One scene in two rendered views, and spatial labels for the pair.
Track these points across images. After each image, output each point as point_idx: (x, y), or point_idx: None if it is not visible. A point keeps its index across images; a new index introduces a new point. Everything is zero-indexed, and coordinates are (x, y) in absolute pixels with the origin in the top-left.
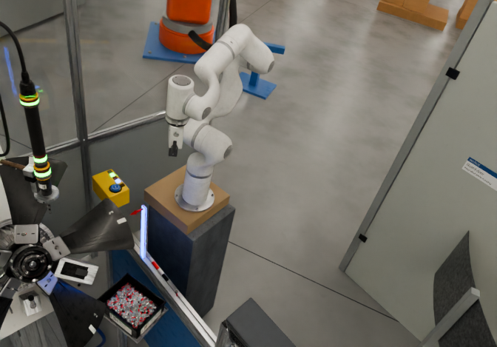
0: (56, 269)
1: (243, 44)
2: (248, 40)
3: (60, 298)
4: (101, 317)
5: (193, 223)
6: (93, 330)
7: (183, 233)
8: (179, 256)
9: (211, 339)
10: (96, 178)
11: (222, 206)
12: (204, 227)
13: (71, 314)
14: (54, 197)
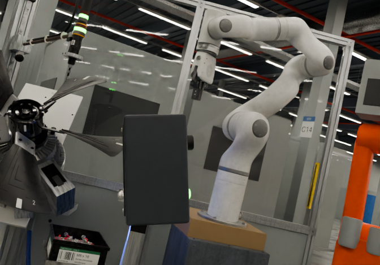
0: (41, 163)
1: (293, 24)
2: (301, 25)
3: (20, 156)
4: (37, 211)
5: (200, 224)
6: (18, 204)
7: (185, 236)
8: None
9: None
10: None
11: (251, 244)
12: (214, 243)
13: (15, 171)
14: (74, 53)
